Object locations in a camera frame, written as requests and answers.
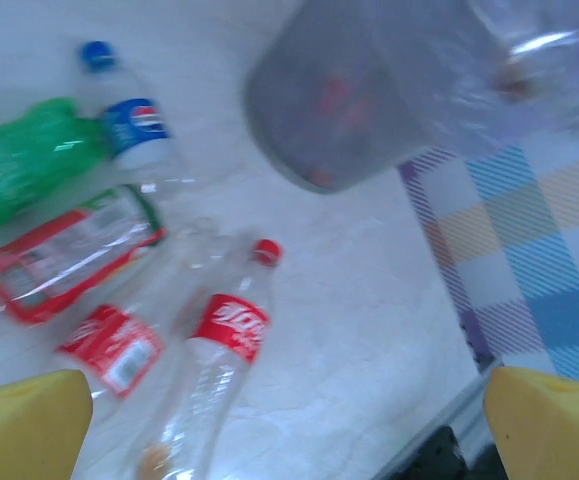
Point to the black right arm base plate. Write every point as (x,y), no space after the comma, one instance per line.
(441,452)

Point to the Coke bottle with brown dregs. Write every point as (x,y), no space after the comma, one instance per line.
(234,325)

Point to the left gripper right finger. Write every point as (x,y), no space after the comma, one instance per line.
(554,430)

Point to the clear plastic bin liner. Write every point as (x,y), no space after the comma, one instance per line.
(524,65)

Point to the Coke bottle red label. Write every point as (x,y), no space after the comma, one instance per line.
(111,350)

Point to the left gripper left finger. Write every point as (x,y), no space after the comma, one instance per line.
(24,430)

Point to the green plastic bottle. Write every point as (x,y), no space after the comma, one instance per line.
(19,165)

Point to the Pepsi bottle blue cap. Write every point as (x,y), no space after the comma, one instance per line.
(136,122)

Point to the red green label clear bottle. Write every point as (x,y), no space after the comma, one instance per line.
(69,260)

